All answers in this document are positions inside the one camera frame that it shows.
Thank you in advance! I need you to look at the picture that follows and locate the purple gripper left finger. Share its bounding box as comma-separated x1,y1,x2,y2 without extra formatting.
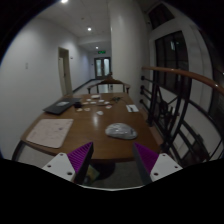
43,142,94,184

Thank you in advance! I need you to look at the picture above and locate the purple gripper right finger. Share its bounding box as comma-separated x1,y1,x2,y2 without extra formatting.
132,143,182,185

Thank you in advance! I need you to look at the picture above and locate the white round pad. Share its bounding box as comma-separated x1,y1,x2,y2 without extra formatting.
96,111,104,116

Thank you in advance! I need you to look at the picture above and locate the black metal railing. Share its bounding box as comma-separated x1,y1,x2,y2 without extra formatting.
140,71,224,167

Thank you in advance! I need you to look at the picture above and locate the small black box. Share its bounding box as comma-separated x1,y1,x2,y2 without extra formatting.
74,102,82,108

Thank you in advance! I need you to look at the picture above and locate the dark closed laptop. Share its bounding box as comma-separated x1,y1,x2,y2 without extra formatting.
44,98,80,115

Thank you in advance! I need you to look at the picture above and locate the white notepad with pen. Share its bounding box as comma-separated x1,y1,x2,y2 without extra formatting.
126,104,139,112

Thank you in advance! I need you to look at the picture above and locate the white paper card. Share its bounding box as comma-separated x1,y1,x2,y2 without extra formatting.
91,95,100,99

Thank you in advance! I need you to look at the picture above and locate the wooden chair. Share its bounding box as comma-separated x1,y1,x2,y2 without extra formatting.
87,76,130,93

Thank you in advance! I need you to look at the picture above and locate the wooden stair handrail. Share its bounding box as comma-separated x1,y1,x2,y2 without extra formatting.
142,66,224,96

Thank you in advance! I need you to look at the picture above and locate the glass double door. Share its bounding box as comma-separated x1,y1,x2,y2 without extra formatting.
94,57,111,79

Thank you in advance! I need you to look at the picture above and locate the side doorway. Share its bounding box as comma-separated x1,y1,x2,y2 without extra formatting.
58,47,72,96

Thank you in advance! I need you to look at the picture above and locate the dark window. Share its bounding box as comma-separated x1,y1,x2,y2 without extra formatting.
155,31,189,93

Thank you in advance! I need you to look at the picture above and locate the green exit sign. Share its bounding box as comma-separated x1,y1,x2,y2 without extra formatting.
98,50,106,54

